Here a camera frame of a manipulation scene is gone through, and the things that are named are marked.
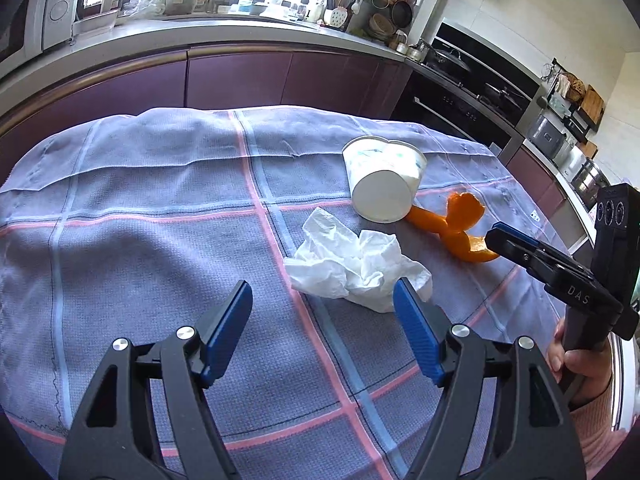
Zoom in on orange peel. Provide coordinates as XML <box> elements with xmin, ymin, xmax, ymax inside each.
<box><xmin>405</xmin><ymin>193</ymin><xmax>499</xmax><ymax>263</ymax></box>

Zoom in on white tissue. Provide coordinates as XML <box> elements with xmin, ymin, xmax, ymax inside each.
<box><xmin>283</xmin><ymin>207</ymin><xmax>433</xmax><ymax>313</ymax></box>

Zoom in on pink right sleeve forearm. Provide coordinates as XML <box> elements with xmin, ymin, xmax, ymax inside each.
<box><xmin>572</xmin><ymin>386</ymin><xmax>628</xmax><ymax>480</ymax></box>

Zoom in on purple kitchen base cabinets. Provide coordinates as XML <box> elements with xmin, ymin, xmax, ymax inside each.
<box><xmin>1</xmin><ymin>44</ymin><xmax>411</xmax><ymax>178</ymax></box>

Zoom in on right hand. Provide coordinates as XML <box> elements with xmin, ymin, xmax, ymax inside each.
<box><xmin>547</xmin><ymin>318</ymin><xmax>612</xmax><ymax>410</ymax></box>

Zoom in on steel pot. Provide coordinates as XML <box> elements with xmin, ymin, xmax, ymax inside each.
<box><xmin>570</xmin><ymin>159</ymin><xmax>611</xmax><ymax>209</ymax></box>

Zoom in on white paper cup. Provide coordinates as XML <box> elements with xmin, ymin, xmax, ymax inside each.
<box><xmin>342</xmin><ymin>136</ymin><xmax>427</xmax><ymax>224</ymax></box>

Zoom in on black built-in oven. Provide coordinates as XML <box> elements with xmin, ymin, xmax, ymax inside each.
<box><xmin>392</xmin><ymin>20</ymin><xmax>544</xmax><ymax>164</ymax></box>

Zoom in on wooden cutting board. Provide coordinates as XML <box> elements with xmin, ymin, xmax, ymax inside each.
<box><xmin>578</xmin><ymin>84</ymin><xmax>605</xmax><ymax>131</ymax></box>

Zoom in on black hanging frying pan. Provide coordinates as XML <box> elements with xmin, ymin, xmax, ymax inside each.
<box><xmin>390</xmin><ymin>1</ymin><xmax>413</xmax><ymax>29</ymax></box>

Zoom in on white microwave oven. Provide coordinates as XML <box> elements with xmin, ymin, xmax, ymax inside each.
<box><xmin>1</xmin><ymin>0</ymin><xmax>79</xmax><ymax>78</ymax></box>

